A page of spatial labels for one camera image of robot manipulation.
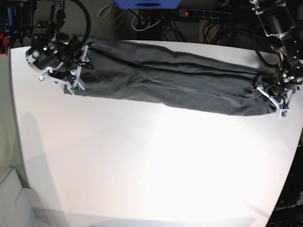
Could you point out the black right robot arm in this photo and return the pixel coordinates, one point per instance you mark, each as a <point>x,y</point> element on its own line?
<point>48,19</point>

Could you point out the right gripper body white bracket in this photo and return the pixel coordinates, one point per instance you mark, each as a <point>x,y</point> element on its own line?
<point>63,63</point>

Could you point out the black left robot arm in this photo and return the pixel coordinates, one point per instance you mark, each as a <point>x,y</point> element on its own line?
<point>277,23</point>

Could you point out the red black object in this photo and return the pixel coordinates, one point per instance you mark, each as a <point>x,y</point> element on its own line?
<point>4,44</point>

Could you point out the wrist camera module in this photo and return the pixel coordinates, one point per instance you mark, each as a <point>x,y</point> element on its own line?
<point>75,88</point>
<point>283,112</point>

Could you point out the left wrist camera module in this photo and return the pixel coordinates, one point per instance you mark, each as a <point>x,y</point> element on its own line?
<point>283,112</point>

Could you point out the dark grey t-shirt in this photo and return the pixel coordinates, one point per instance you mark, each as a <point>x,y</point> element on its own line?
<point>150,73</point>

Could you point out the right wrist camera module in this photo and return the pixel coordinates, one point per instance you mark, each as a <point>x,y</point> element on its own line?
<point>75,88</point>

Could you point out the blue box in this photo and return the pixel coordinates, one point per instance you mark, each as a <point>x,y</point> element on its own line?
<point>147,4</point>

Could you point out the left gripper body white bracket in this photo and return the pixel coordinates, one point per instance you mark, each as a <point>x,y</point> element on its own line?
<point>280,102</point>

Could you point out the black power strip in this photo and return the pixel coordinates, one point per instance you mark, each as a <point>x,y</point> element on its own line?
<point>204,14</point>

